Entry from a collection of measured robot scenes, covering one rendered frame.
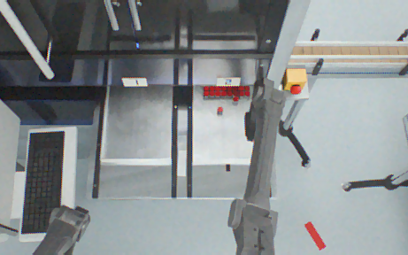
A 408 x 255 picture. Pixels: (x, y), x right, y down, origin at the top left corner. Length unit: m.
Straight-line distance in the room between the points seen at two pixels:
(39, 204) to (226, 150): 0.73
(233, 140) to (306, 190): 1.01
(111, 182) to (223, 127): 0.46
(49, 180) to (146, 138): 0.40
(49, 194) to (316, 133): 1.62
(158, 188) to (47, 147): 0.49
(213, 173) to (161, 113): 0.31
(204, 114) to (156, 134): 0.20
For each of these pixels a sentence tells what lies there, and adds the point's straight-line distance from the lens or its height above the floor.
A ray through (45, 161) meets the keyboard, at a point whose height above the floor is 0.83.
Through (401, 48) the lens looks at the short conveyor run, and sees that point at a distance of 1.91.
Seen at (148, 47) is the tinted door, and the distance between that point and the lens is 1.38.
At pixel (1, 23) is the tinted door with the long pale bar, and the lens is 1.39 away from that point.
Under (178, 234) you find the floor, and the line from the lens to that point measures 2.42.
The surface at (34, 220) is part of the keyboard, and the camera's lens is 1.70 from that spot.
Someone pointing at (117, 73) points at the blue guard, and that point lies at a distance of 1.52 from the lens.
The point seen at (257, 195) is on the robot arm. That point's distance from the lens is 1.02.
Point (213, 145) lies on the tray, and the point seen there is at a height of 0.88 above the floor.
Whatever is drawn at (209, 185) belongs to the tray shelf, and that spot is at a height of 0.88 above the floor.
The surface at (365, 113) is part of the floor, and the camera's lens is 2.80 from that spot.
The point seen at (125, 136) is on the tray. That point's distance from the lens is 1.64.
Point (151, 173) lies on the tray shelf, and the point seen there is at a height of 0.88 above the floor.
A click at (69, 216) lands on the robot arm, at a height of 1.37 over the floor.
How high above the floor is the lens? 2.39
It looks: 68 degrees down
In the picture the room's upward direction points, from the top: straight up
